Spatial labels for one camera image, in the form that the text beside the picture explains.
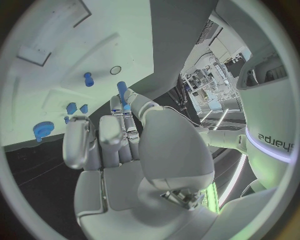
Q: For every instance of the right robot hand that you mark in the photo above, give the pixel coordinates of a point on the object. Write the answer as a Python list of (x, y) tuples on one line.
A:
[(150, 187)]

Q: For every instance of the long blue cylinder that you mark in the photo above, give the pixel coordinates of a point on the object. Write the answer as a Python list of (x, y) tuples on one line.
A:
[(122, 90)]

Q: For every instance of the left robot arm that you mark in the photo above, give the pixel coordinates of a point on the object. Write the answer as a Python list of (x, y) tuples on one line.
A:
[(222, 138)]

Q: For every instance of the white task board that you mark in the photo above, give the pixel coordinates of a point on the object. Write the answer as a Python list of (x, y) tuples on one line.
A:
[(105, 37)]

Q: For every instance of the glowing light bar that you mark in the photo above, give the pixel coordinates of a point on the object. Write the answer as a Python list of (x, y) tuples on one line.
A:
[(212, 198)]

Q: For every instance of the small blue block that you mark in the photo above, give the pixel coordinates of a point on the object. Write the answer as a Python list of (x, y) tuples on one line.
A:
[(84, 108)]

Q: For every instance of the small blue peg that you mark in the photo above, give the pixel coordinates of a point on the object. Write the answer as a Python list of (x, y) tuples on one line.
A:
[(66, 120)]

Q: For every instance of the workshop shelf rack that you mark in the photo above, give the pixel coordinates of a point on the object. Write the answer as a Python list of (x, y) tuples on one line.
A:
[(199, 84)]

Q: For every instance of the blue gear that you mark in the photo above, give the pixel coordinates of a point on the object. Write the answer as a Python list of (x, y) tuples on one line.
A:
[(43, 129)]

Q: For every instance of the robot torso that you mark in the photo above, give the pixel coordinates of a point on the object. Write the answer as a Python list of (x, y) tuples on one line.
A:
[(264, 112)]

